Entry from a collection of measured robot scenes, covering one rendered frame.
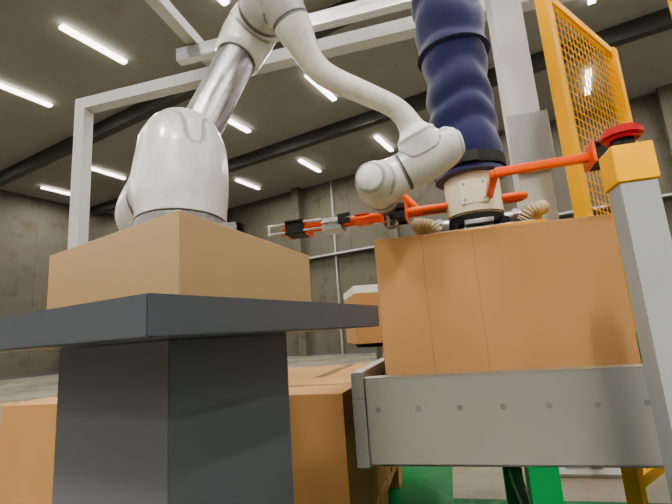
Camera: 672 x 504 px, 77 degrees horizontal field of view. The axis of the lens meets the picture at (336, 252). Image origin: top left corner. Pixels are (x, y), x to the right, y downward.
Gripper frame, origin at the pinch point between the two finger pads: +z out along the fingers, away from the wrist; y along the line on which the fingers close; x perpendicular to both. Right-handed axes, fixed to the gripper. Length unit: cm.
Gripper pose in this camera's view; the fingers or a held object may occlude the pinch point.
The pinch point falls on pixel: (392, 215)
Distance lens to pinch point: 142.2
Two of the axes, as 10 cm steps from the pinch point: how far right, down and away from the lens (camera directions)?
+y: 0.8, 9.8, -1.7
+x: 9.6, -1.2, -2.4
